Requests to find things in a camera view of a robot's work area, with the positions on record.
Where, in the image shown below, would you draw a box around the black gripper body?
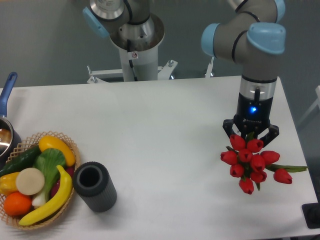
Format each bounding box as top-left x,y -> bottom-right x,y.
233,93 -> 273,136

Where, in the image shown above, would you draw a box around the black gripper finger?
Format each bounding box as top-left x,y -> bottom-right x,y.
260,124 -> 279,146
222,119 -> 242,138

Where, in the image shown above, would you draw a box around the red tulip bouquet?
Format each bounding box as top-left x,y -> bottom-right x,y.
220,133 -> 308,195

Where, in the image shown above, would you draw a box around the dark grey ribbed vase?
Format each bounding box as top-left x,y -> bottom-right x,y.
72,161 -> 117,213

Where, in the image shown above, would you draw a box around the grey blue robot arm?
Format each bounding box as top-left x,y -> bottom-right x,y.
82,0 -> 286,145

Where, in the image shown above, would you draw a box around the black device at edge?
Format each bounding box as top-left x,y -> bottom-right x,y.
301,202 -> 320,229

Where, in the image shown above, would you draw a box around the dark red vegetable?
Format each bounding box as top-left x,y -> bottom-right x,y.
50,166 -> 75,198

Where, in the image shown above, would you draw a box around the yellow banana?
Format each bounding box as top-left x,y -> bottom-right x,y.
18,165 -> 73,227

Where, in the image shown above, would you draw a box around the green bok choy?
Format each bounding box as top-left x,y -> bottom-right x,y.
32,148 -> 66,208

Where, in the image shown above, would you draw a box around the yellow lemon squash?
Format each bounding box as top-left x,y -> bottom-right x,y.
38,135 -> 76,167

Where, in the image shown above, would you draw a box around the woven wicker basket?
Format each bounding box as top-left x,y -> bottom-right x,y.
0,130 -> 81,231

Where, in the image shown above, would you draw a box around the dark green cucumber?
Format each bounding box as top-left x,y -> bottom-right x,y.
0,145 -> 41,177

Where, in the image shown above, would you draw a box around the beige round slice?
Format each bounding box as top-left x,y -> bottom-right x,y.
15,167 -> 45,196

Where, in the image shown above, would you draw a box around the orange fruit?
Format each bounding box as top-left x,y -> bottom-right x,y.
3,192 -> 32,217

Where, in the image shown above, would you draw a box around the yellow bell pepper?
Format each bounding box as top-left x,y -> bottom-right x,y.
0,172 -> 20,196

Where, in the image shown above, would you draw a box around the white frame at right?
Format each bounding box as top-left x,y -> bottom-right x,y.
297,85 -> 320,130

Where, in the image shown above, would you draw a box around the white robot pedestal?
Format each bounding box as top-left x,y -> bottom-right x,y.
83,9 -> 178,84

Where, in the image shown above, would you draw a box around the blue handled saucepan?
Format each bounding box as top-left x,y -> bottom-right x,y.
0,72 -> 22,169

